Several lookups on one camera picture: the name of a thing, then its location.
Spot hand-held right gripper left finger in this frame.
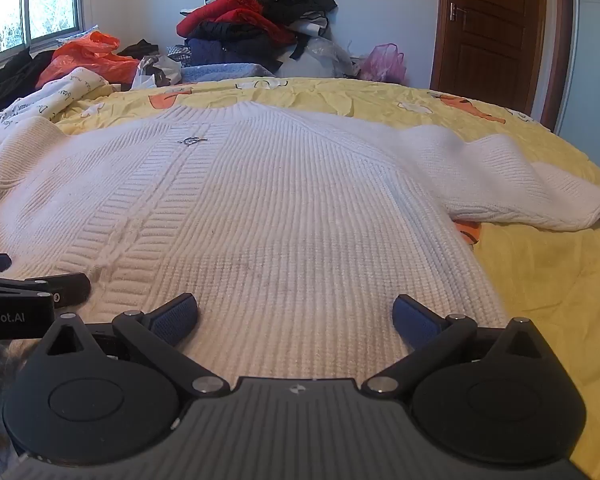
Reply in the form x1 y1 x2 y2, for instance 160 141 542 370
22 292 230 400

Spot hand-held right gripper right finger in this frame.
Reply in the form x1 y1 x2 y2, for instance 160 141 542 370
362 294 567 399

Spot white knit sweater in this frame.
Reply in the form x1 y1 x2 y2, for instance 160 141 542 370
0 101 600 386

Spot pile of clothes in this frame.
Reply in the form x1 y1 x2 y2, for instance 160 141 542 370
176 0 339 68

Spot yellow carrot print bedsheet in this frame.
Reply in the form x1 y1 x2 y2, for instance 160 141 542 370
0 76 600 463

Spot white script print quilt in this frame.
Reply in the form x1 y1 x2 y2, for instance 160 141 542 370
0 66 117 135

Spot black garment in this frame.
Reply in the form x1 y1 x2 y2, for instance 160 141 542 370
0 49 57 113

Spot orange plastic bag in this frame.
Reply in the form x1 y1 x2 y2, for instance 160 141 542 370
35 31 141 89

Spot white grey plastic bag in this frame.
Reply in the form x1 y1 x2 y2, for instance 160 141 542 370
131 55 183 91

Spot dark cloth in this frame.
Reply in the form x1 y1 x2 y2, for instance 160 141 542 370
117 39 160 59

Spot blue knit blanket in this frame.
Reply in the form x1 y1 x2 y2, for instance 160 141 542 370
180 62 277 84

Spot pink plastic bag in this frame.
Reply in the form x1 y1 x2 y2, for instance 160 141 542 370
359 43 409 85

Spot clear plastic bag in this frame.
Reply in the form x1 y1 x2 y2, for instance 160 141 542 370
279 37 357 79

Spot brown wooden door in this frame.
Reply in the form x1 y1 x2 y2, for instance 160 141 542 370
430 0 574 128

